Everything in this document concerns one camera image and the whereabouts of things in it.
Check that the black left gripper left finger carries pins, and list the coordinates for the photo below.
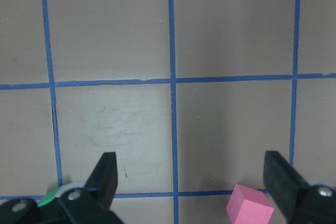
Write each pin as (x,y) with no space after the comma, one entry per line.
(102,182)

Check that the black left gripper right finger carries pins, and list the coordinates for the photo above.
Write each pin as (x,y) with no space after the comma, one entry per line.
(285,185)

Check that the pink foam cube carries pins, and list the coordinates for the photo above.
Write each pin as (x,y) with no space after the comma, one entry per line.
(247,205)

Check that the green foam cube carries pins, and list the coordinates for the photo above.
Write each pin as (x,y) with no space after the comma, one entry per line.
(51,195)

